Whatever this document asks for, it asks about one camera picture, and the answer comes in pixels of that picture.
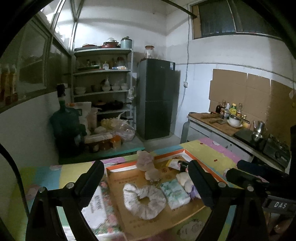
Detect colourful cartoon table cloth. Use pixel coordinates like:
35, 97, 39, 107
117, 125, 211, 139
21, 138, 252, 240

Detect floral tissue package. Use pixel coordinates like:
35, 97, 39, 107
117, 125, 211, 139
82, 180, 125, 240

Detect black refrigerator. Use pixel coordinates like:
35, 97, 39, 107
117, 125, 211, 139
136, 59, 178, 140

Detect glass jar on refrigerator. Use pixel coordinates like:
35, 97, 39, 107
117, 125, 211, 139
144, 45, 154, 59

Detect pale green tissue pack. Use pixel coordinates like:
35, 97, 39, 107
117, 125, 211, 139
160, 179, 191, 210

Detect red pot on shelf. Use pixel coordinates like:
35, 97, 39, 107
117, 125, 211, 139
101, 38, 120, 48

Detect pink item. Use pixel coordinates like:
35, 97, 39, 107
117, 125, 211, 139
136, 151, 161, 182

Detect kitchen counter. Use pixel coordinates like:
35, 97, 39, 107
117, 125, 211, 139
182, 113, 290, 171

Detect glass door wall cabinet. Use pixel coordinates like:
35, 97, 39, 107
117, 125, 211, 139
1, 16, 71, 112

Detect plush doll purple dress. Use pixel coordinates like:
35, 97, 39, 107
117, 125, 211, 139
176, 172, 201, 199

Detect black induction cooker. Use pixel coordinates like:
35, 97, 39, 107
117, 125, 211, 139
233, 128, 266, 152

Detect clear plastic bag on floor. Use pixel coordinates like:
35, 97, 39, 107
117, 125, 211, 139
100, 113, 135, 142

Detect yellow cartoon snack pouch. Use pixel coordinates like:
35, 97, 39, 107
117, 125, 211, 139
166, 158, 189, 172

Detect orange rimmed cardboard box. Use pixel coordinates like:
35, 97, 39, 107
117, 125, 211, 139
106, 146, 234, 240

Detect teal enamel pot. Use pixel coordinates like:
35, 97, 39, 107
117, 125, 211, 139
120, 36, 132, 49

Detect green water jug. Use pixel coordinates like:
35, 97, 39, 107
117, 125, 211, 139
50, 84, 86, 164

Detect metal kitchen shelf rack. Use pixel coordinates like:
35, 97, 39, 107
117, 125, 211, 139
71, 46, 136, 128

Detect white fluffy scrunchie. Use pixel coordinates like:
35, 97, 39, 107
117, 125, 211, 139
123, 183, 167, 220

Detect white bowl on counter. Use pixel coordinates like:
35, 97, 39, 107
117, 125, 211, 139
227, 115, 242, 128

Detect brown cardboard wall sheet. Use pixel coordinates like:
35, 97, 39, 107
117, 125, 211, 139
209, 69, 295, 145

